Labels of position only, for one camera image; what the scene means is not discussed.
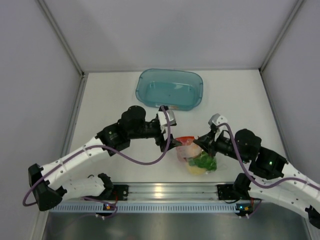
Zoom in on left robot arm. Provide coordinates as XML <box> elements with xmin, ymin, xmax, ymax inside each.
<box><xmin>22</xmin><ymin>105</ymin><xmax>179</xmax><ymax>212</ymax></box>

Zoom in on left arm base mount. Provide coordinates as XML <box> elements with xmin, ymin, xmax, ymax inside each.
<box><xmin>108</xmin><ymin>184</ymin><xmax>129</xmax><ymax>201</ymax></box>

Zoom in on clear zip top bag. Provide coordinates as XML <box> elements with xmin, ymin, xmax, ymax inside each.
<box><xmin>175</xmin><ymin>136</ymin><xmax>228</xmax><ymax>176</ymax></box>

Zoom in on aluminium mounting rail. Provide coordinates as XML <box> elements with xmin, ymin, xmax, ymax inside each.
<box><xmin>114</xmin><ymin>182</ymin><xmax>224</xmax><ymax>202</ymax></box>

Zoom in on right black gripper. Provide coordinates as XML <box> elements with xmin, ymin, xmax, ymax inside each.
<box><xmin>193</xmin><ymin>129</ymin><xmax>249</xmax><ymax>164</ymax></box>

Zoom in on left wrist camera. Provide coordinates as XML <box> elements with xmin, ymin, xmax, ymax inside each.
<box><xmin>157</xmin><ymin>106</ymin><xmax>177</xmax><ymax>128</ymax></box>

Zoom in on slotted cable duct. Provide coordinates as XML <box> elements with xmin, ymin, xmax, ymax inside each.
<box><xmin>50</xmin><ymin>202</ymin><xmax>249</xmax><ymax>214</ymax></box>

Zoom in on red fake pepper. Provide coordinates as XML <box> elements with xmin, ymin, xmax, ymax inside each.
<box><xmin>176</xmin><ymin>136</ymin><xmax>195</xmax><ymax>146</ymax></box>

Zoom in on green fake vegetable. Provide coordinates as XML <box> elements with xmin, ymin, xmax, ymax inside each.
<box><xmin>188</xmin><ymin>151</ymin><xmax>217</xmax><ymax>172</ymax></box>

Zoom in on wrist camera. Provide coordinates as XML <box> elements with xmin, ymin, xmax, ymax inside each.
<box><xmin>157</xmin><ymin>106</ymin><xmax>177</xmax><ymax>128</ymax></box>
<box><xmin>208</xmin><ymin>113</ymin><xmax>228</xmax><ymax>127</ymax></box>

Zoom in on teal plastic bin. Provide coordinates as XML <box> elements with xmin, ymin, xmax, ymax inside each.
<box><xmin>135</xmin><ymin>68</ymin><xmax>204</xmax><ymax>111</ymax></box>

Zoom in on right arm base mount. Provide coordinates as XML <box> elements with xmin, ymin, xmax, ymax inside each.
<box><xmin>216</xmin><ymin>184</ymin><xmax>240</xmax><ymax>204</ymax></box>

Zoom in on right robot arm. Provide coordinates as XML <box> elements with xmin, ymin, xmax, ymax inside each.
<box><xmin>193</xmin><ymin>129</ymin><xmax>320</xmax><ymax>228</ymax></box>

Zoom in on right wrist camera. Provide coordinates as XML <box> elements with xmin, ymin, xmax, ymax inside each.
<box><xmin>208</xmin><ymin>113</ymin><xmax>228</xmax><ymax>127</ymax></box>

